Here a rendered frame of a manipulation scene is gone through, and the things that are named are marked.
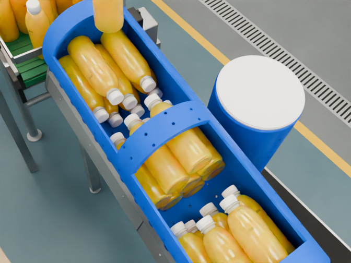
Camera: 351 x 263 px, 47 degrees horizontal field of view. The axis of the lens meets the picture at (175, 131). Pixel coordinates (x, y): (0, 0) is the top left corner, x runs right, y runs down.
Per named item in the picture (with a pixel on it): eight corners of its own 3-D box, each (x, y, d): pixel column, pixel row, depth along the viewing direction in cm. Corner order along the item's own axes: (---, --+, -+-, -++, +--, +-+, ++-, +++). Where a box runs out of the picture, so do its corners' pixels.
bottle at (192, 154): (217, 151, 92) (168, 88, 99) (191, 164, 88) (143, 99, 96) (209, 166, 98) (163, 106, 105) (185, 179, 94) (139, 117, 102)
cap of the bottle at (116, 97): (123, 90, 106) (126, 95, 105) (116, 100, 108) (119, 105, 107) (112, 90, 103) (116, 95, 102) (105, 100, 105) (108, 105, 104)
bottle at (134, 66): (101, 48, 120) (137, 96, 113) (97, 32, 113) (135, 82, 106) (123, 37, 122) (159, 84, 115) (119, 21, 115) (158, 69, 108)
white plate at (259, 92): (291, 143, 114) (290, 145, 115) (315, 75, 127) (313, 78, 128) (202, 105, 117) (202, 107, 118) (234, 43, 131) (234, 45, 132)
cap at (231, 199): (224, 212, 91) (219, 205, 91) (237, 201, 91) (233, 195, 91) (223, 209, 87) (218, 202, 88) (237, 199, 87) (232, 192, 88)
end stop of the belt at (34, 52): (16, 64, 128) (14, 58, 126) (15, 62, 129) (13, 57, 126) (124, 21, 142) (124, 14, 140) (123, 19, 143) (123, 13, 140)
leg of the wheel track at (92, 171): (93, 195, 208) (80, 138, 154) (88, 187, 210) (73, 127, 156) (103, 190, 210) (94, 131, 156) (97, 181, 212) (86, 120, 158)
